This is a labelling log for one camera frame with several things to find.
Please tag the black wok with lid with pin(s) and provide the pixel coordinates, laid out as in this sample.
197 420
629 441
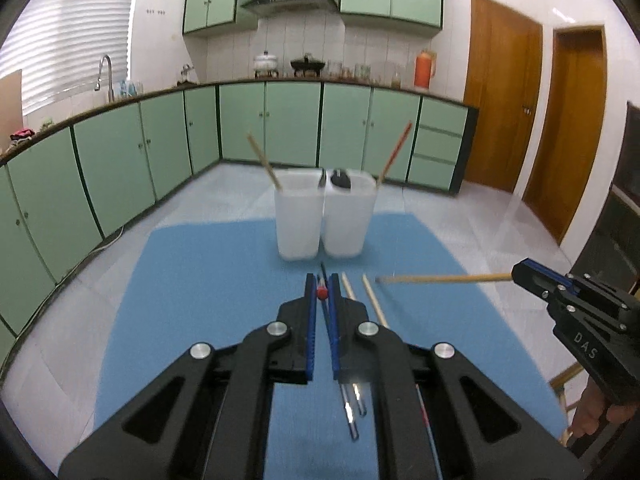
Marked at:
307 64

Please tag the metal faucet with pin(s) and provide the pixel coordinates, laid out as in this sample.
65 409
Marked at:
107 75

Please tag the white two-compartment utensil holder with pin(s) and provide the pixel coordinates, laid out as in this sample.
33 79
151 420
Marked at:
300 220

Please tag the plastic bottles by sink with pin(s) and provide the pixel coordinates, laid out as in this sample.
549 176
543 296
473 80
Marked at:
130 89

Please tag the small metal kettle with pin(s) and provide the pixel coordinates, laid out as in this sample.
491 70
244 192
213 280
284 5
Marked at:
186 76

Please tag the white window blind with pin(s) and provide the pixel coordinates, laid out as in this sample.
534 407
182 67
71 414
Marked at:
75 35

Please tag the blue mat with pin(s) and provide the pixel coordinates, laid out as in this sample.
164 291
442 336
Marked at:
200 310

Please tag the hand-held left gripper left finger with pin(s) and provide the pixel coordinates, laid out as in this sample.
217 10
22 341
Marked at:
311 330

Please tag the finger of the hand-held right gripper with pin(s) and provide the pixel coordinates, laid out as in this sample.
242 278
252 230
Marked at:
577 285
525 270

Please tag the small glass jar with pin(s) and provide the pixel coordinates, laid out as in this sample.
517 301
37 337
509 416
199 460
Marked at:
396 79

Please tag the plain wooden door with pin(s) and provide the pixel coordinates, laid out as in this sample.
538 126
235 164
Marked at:
570 135

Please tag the orange thermos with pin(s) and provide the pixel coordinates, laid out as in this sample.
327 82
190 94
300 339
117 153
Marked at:
424 70

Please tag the brown board with white device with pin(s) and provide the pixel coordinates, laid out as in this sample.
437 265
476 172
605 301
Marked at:
11 110

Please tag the white cooking pot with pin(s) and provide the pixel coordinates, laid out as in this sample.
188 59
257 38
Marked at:
265 62

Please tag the red cloth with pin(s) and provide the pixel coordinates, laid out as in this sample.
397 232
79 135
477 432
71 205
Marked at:
22 134

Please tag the wooden chair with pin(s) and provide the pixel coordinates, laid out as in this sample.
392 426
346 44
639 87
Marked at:
567 377

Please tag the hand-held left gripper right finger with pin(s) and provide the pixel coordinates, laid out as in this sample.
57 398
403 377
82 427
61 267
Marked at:
336 340

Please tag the stack of bowls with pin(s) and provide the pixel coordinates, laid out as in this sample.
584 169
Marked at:
335 71

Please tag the green lower cabinets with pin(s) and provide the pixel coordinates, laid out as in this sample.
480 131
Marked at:
150 150

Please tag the person's right hand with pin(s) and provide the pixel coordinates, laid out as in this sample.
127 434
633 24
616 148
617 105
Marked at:
592 412

